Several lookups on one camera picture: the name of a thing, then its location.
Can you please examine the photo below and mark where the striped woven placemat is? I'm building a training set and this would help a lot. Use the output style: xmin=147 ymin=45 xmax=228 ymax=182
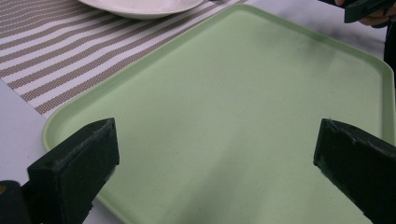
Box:
xmin=0 ymin=0 xmax=247 ymax=116

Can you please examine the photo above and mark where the white ceramic plate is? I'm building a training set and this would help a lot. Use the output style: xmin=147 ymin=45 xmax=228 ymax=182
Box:
xmin=78 ymin=0 xmax=205 ymax=21

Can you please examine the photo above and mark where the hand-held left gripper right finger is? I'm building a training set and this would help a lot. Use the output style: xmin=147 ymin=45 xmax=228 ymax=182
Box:
xmin=313 ymin=118 xmax=396 ymax=224

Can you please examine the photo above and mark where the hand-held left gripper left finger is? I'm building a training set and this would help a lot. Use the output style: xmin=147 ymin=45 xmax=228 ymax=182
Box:
xmin=26 ymin=117 xmax=120 ymax=224

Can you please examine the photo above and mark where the light green plastic tray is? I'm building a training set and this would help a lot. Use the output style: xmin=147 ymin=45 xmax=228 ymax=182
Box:
xmin=41 ymin=3 xmax=396 ymax=224

